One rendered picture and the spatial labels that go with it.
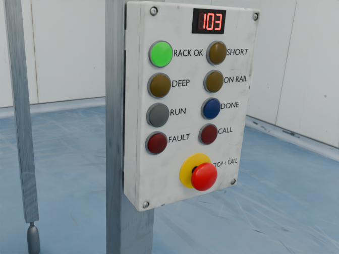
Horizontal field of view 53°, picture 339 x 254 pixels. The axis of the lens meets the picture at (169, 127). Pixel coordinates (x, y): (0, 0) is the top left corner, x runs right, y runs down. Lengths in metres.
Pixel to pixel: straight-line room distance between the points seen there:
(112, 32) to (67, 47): 3.65
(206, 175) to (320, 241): 1.80
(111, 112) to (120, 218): 0.16
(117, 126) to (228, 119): 0.15
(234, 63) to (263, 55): 3.34
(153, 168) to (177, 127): 0.06
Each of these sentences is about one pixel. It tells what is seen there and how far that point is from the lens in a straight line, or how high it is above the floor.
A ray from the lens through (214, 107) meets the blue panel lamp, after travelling 0.44.
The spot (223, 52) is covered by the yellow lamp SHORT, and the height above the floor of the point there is 1.16.
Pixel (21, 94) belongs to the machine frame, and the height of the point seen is 0.83.
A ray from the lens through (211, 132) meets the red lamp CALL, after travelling 0.45.
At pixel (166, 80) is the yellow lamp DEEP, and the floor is 1.12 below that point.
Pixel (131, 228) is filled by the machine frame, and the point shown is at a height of 0.88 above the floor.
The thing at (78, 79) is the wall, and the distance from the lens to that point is 4.21.
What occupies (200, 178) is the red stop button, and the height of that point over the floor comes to 1.00.
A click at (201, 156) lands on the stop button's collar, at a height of 1.01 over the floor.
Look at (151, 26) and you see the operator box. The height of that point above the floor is 1.18.
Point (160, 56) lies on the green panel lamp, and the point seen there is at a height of 1.15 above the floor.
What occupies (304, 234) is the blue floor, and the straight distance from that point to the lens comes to 2.22.
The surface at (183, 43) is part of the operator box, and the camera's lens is 0.41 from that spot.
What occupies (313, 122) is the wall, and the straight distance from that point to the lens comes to 3.51.
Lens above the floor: 1.20
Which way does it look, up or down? 19 degrees down
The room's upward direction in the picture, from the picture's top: 4 degrees clockwise
